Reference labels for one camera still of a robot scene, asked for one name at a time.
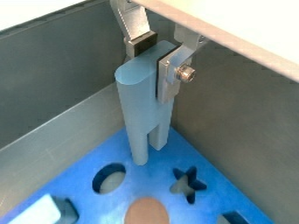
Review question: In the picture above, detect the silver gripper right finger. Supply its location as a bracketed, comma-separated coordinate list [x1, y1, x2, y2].
[156, 24, 209, 103]

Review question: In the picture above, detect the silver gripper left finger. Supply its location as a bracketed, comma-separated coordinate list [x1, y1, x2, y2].
[109, 0, 157, 58]

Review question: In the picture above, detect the light blue square-circle object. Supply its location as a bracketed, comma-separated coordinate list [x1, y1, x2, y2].
[115, 41, 175, 165]

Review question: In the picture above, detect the blue shape-sorter block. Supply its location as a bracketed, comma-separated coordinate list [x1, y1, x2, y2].
[0, 130, 273, 224]

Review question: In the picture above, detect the brown cylinder peg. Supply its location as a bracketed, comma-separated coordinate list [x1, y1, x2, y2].
[124, 197, 169, 224]

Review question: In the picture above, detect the light blue rectangular peg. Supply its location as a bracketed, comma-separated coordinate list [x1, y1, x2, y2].
[8, 194, 61, 224]

